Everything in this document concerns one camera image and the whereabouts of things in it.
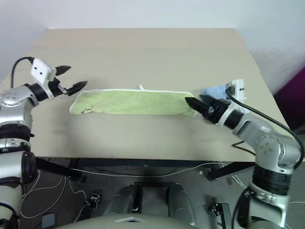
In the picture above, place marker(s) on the black table frame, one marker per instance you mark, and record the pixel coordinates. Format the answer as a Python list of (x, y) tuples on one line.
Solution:
[(133, 163)]

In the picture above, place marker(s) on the light blue cloth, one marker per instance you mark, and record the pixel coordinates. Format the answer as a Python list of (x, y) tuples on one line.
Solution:
[(214, 91)]

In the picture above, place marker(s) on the grey robot torso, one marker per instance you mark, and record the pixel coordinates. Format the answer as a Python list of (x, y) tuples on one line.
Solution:
[(128, 221)]

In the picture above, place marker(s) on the purple panel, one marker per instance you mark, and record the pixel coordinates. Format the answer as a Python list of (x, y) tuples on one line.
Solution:
[(291, 102)]

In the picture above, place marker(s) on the black metal floor clamp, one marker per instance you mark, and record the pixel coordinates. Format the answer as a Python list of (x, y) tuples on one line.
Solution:
[(214, 210), (94, 200)]

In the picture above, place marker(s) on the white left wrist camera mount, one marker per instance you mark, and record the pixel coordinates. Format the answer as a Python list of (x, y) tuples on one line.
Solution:
[(41, 69)]

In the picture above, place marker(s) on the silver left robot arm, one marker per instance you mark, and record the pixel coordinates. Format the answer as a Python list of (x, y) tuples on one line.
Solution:
[(12, 97)]

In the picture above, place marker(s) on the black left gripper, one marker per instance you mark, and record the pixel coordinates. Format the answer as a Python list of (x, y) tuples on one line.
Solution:
[(56, 87)]

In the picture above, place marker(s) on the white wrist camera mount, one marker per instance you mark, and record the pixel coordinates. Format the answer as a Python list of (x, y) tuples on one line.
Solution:
[(41, 69), (238, 88)]

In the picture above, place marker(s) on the light green towel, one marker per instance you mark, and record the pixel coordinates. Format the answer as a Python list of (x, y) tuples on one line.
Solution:
[(133, 102)]

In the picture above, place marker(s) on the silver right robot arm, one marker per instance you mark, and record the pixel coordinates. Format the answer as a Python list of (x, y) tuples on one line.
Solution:
[(269, 145)]

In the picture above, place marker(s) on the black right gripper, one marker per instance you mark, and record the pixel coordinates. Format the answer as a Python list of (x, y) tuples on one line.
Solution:
[(215, 111)]

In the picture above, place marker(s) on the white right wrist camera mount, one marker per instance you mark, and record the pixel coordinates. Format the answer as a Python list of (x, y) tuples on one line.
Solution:
[(238, 88)]

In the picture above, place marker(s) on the dark grey rounded leg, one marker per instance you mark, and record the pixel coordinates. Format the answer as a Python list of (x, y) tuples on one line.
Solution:
[(182, 202), (124, 200)]

